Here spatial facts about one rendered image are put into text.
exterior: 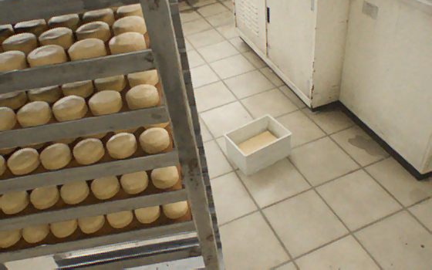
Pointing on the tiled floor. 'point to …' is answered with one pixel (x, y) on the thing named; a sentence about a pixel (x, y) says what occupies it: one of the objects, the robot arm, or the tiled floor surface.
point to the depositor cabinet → (297, 33)
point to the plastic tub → (258, 144)
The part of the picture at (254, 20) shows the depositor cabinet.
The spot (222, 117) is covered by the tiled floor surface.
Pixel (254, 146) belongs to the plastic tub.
